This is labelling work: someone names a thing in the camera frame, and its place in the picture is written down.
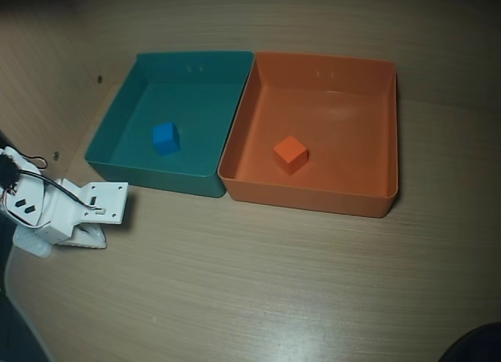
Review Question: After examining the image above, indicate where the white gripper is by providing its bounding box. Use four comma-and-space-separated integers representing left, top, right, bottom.
0, 173, 109, 251

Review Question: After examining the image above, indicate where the blue cube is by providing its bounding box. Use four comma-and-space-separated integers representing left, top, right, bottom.
151, 121, 182, 157

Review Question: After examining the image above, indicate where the orange cube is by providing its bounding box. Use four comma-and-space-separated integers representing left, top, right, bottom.
272, 135, 310, 176

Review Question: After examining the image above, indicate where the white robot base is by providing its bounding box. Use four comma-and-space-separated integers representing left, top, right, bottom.
13, 227, 55, 259

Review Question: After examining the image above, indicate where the teal plastic box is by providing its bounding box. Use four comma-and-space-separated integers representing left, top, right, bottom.
84, 50, 254, 200

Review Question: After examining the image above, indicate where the orange plastic box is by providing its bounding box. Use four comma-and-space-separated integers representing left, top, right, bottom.
217, 50, 400, 219

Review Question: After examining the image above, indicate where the dark round object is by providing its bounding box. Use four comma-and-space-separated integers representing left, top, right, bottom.
441, 321, 501, 362

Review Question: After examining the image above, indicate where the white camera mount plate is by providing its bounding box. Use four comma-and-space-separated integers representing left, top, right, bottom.
79, 180, 131, 226

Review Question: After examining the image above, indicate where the black cable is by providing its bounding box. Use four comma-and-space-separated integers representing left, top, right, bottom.
13, 153, 101, 213

